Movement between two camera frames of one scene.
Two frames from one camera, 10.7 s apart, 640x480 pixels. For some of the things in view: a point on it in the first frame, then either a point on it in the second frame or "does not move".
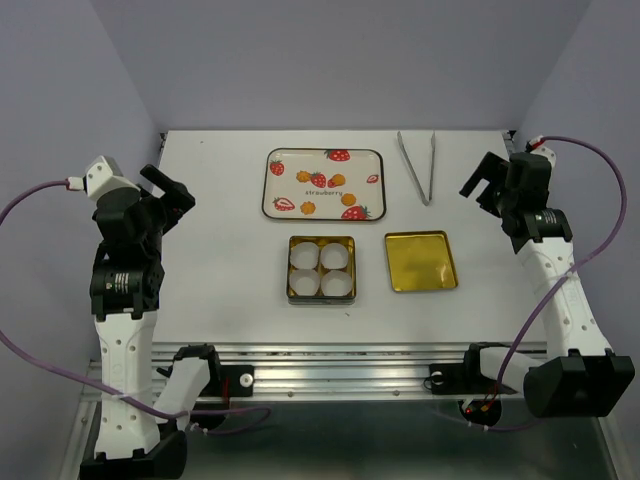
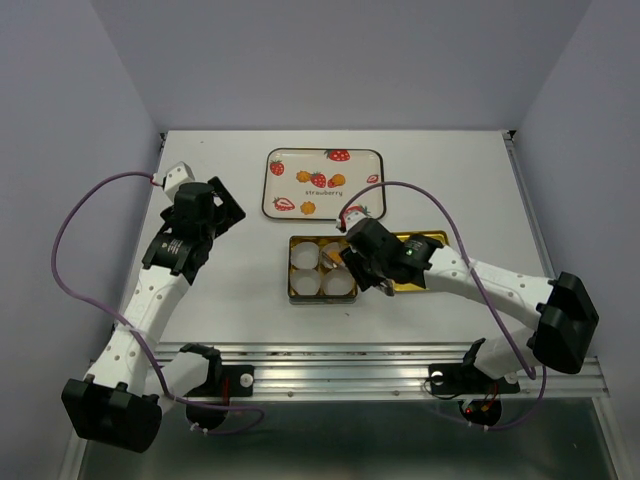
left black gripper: x=175 y=202 to x=232 y=213
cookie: x=303 y=176 does not move
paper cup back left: x=304 y=255 does not move
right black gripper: x=491 y=167 to x=363 y=278
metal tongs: x=426 y=199 to x=332 y=262
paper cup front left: x=304 y=282 does not move
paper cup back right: x=334 y=256 does not move
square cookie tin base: x=321 y=270 does not move
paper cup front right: x=336 y=283 does not move
